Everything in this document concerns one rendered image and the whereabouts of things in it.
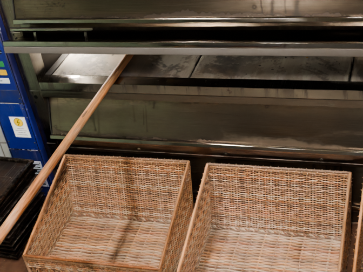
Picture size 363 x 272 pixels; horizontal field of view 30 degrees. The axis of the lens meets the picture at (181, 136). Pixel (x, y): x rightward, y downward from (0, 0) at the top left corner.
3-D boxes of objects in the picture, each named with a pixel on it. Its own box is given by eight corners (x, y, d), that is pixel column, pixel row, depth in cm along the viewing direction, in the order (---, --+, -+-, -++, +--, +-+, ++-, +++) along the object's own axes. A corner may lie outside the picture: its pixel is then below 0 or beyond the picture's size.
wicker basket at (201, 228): (213, 213, 278) (204, 160, 263) (354, 225, 260) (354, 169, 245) (179, 304, 242) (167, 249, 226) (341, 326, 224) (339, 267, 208)
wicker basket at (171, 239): (78, 202, 298) (62, 151, 282) (201, 210, 281) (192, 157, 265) (29, 285, 261) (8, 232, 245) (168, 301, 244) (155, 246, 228)
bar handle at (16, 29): (12, 43, 245) (14, 42, 246) (94, 43, 234) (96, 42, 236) (8, 27, 242) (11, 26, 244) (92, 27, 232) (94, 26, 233)
